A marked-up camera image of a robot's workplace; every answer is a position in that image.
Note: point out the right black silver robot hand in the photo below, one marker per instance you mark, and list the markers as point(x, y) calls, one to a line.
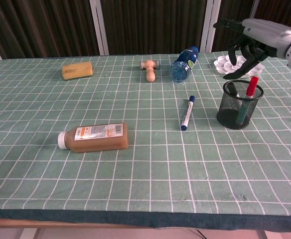
point(262, 33)

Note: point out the blue cap whiteboard marker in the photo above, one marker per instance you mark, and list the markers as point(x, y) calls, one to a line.
point(188, 112)

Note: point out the red cap whiteboard marker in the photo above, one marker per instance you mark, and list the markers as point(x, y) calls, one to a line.
point(251, 87)

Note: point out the dark object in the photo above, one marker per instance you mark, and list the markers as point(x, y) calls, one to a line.
point(233, 89)

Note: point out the black mesh pen holder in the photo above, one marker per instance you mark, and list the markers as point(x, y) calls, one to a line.
point(229, 117)

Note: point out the white flower paint palette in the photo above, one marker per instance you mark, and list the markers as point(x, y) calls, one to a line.
point(222, 65)

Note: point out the blue plastic water bottle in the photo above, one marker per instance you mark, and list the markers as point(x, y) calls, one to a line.
point(184, 64)

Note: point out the small wooden mallet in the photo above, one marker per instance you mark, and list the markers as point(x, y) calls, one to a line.
point(150, 72)

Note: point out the green white checked tablecloth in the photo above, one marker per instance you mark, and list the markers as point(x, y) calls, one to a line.
point(145, 161)

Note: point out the yellow sponge block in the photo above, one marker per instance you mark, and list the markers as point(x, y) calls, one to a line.
point(77, 71)

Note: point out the brown juice bottle white cap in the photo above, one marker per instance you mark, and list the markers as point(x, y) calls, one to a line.
point(100, 139)

